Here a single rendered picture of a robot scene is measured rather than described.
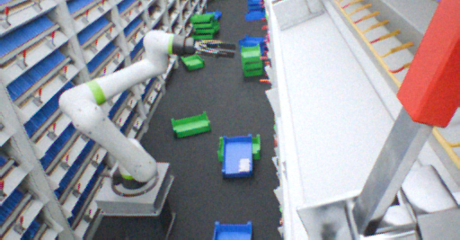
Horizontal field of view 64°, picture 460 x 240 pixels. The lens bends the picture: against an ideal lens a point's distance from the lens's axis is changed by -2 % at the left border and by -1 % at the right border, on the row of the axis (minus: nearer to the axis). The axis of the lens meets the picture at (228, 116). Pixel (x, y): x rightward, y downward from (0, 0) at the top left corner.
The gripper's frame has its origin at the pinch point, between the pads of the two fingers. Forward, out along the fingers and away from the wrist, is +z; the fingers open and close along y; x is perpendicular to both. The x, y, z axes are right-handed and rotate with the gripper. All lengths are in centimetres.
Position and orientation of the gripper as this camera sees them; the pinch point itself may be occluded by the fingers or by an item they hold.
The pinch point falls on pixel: (230, 50)
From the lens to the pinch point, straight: 172.8
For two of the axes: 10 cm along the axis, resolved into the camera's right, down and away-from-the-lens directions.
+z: 9.9, 1.1, -0.2
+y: -0.7, 5.0, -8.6
